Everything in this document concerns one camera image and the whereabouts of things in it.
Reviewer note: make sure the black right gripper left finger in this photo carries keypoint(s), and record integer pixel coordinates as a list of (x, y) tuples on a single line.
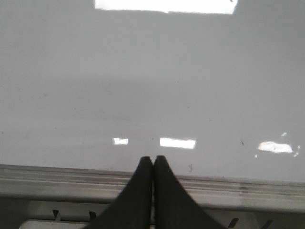
[(132, 208)]

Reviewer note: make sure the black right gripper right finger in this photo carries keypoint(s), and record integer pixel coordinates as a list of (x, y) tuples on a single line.
[(173, 206)]

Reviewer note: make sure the aluminium whiteboard tray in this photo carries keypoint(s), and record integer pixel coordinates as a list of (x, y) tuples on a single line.
[(96, 186)]

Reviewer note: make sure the white whiteboard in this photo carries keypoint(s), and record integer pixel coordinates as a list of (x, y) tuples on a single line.
[(218, 95)]

